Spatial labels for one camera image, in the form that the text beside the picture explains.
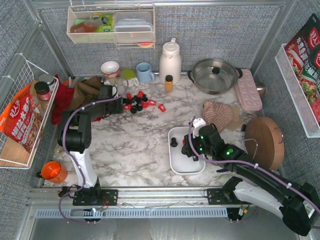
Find black capsule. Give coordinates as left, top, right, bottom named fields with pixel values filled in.
left=170, top=137, right=178, bottom=148

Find white storage tray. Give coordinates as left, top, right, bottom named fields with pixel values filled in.
left=167, top=126, right=206, bottom=175

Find striped pink cloth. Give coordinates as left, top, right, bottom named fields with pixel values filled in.
left=202, top=100, right=244, bottom=133

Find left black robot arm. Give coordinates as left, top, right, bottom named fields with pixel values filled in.
left=57, top=85, right=123, bottom=190

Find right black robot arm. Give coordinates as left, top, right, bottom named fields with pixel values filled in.
left=181, top=123, right=320, bottom=237

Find pile of capsules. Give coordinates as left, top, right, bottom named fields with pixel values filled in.
left=122, top=90, right=157, bottom=114

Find brown cloth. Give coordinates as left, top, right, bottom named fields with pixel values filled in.
left=68, top=75, right=102, bottom=110

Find green lid cup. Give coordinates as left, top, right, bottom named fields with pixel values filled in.
left=120, top=69, right=139, bottom=88

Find white orange bowl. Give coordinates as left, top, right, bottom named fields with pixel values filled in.
left=100, top=61, right=120, bottom=78

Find lone red capsule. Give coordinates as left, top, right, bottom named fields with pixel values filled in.
left=158, top=104, right=166, bottom=113

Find blue mug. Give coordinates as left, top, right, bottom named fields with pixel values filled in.
left=136, top=62, right=155, bottom=83

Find red cloth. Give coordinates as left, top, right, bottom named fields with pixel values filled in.
left=51, top=80, right=75, bottom=125

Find orange spice bottle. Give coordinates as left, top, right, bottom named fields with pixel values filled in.
left=164, top=75, right=173, bottom=92

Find white thermos jug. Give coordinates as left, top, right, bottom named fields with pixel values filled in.
left=159, top=37, right=182, bottom=85

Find red jar black lid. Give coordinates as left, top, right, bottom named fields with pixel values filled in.
left=34, top=81, right=52, bottom=101

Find round wooden board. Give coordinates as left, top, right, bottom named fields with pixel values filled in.
left=244, top=116, right=285, bottom=171

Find steel pot with lid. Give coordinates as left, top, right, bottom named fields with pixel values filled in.
left=187, top=58, right=243, bottom=95

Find clear plastic containers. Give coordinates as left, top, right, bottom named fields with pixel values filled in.
left=113, top=11, right=154, bottom=43

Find pink egg tray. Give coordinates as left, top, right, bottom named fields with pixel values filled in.
left=234, top=68, right=263, bottom=112

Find green label bottle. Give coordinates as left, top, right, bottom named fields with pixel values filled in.
left=90, top=13, right=115, bottom=33

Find orange ball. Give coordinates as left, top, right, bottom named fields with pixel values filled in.
left=40, top=160, right=68, bottom=184

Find red snack bag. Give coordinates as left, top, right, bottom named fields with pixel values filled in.
left=0, top=84, right=45, bottom=154

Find red seasoning packets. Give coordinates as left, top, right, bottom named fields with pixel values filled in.
left=284, top=13, right=320, bottom=123

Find metal base rail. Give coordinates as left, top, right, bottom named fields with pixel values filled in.
left=24, top=186, right=301, bottom=221

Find cream wall shelf basket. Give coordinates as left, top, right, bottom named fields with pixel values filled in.
left=66, top=3, right=156, bottom=49

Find white wire basket left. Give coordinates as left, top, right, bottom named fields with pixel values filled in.
left=0, top=53, right=59, bottom=169

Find white wire basket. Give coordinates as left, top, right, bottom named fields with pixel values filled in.
left=0, top=53, right=59, bottom=169
left=274, top=43, right=320, bottom=139

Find white wire basket right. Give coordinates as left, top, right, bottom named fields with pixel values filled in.
left=274, top=43, right=320, bottom=139

